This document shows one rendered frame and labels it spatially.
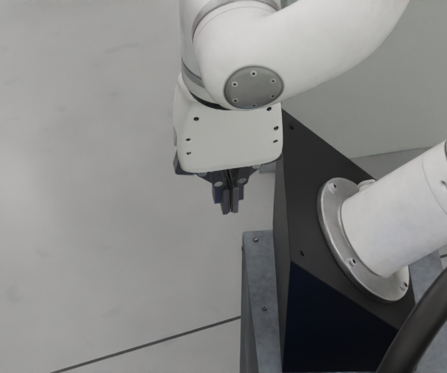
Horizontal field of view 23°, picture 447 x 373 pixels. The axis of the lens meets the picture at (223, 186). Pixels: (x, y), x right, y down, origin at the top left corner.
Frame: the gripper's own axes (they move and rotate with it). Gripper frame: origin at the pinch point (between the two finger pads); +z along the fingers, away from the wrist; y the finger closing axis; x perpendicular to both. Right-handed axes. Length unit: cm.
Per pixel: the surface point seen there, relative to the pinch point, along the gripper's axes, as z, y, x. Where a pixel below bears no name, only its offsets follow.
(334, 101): 119, -55, -128
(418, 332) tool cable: -56, 5, 54
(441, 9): 92, -80, -128
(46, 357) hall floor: 143, 29, -78
